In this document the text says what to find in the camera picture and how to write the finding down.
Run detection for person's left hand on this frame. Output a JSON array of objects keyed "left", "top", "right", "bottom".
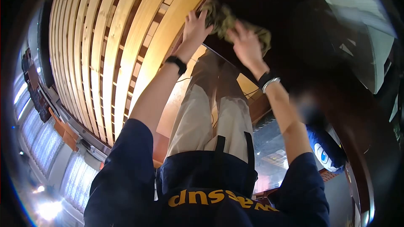
[{"left": 172, "top": 9, "right": 214, "bottom": 65}]

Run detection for person's right hand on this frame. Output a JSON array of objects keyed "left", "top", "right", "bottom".
[{"left": 227, "top": 20, "right": 271, "bottom": 80}]

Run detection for person's right fingers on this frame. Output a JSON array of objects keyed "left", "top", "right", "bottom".
[{"left": 227, "top": 20, "right": 251, "bottom": 45}]

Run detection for person's left fingers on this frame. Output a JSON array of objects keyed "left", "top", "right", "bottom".
[{"left": 185, "top": 9, "right": 209, "bottom": 26}]

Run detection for olive green cloth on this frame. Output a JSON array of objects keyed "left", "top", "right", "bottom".
[{"left": 200, "top": 0, "right": 272, "bottom": 56}]

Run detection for black wrist band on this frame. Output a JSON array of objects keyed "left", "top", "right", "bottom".
[
  {"left": 165, "top": 55, "right": 187, "bottom": 76},
  {"left": 257, "top": 71, "right": 276, "bottom": 89}
]

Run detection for dark wooden bed board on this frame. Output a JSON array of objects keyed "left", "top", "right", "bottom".
[{"left": 177, "top": 0, "right": 379, "bottom": 224}]

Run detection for person's legs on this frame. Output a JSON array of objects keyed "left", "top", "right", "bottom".
[{"left": 165, "top": 50, "right": 255, "bottom": 164}]

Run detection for blue pillow with eye print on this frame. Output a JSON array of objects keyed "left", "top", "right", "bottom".
[{"left": 306, "top": 124, "right": 348, "bottom": 174}]

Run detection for person's body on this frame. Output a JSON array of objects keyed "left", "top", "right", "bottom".
[{"left": 84, "top": 118, "right": 331, "bottom": 227}]

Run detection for row of bright windows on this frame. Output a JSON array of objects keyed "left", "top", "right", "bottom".
[{"left": 13, "top": 69, "right": 101, "bottom": 213}]

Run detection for wooden slatted bed frame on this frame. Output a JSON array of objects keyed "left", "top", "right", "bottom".
[{"left": 49, "top": 0, "right": 221, "bottom": 147}]

